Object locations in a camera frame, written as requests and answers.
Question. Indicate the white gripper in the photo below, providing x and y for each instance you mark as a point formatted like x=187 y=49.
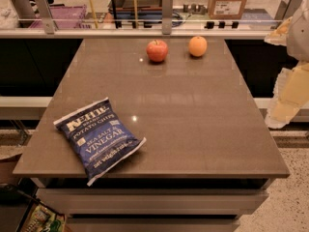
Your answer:
x=299 y=38

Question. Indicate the orange fruit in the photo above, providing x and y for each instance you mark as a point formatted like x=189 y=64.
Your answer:
x=197 y=46

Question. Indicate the blue kettle chip bag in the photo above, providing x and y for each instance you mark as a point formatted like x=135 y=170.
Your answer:
x=98 y=137

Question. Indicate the cardboard box with label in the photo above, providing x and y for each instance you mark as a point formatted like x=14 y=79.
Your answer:
x=226 y=9

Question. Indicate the red apple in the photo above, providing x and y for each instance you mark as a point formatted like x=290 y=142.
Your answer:
x=157 y=50

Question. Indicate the yellow pole right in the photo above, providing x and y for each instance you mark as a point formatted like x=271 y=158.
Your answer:
x=135 y=13

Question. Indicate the yellow pole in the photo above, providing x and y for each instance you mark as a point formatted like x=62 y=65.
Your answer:
x=94 y=15
x=135 y=13

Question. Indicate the yellow pole left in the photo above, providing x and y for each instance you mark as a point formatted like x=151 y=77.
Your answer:
x=94 y=15

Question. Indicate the purple plastic crate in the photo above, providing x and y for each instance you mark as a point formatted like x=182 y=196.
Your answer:
x=63 y=17

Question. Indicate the upper grey drawer front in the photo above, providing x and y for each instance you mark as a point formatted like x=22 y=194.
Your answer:
x=78 y=201

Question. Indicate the grey drawer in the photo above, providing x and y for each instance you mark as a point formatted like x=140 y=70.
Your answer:
x=152 y=225
x=78 y=201

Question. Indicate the lower grey drawer front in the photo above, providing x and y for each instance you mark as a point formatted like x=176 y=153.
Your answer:
x=152 y=225

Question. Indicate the snack box on floor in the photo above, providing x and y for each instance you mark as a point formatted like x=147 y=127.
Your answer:
x=42 y=219

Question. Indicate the metal railing post right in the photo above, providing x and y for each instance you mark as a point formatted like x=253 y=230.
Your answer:
x=287 y=9

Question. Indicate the metal railing post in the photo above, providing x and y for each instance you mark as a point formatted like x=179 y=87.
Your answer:
x=46 y=16
x=167 y=10
x=287 y=9

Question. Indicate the metal railing post centre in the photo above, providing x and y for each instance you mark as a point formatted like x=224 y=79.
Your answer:
x=167 y=10

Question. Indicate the metal railing post left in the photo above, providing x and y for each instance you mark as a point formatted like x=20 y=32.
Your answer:
x=46 y=16

